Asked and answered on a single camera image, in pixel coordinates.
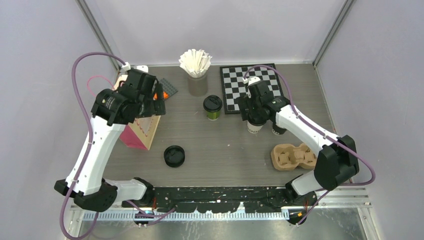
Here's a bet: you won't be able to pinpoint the white paper cup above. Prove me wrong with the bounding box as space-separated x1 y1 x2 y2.
247 121 264 134

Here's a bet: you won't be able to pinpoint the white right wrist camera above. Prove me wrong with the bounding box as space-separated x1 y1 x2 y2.
242 76 262 98

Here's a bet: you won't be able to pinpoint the black coffee cup lid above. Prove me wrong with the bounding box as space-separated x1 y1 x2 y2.
203 95 223 113

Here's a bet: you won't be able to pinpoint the black white chessboard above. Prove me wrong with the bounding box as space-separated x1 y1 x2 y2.
219 65 283 114

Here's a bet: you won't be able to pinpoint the aluminium frame rail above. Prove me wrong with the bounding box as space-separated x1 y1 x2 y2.
78 188 372 223

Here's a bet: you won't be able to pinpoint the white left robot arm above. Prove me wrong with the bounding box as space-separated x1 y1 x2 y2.
54 66 166 212

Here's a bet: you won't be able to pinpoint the stack of paper cups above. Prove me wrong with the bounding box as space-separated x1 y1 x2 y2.
272 122 287 135

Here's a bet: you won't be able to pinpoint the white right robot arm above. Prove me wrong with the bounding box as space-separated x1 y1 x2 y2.
236 77 360 205

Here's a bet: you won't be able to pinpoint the brown pulp cup carrier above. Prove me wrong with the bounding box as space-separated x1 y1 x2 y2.
270 143 318 171

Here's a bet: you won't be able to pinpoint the stack of black lids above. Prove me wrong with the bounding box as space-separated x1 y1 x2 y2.
163 145 186 168

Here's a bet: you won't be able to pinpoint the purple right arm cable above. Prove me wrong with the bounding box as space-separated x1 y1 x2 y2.
242 64 377 226

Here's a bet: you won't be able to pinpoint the green paper cup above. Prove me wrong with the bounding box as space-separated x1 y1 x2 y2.
206 111 221 121

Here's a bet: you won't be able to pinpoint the grey lego baseplate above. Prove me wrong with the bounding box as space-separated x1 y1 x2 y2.
159 78 178 100

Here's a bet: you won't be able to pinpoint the white wrapped straws bundle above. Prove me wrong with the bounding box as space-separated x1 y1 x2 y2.
178 49 212 79

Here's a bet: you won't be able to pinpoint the paper gift bag pink handles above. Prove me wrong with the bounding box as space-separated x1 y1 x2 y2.
86 74 163 151

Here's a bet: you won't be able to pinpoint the grey straw holder cup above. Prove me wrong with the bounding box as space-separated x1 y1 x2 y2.
187 74 208 97

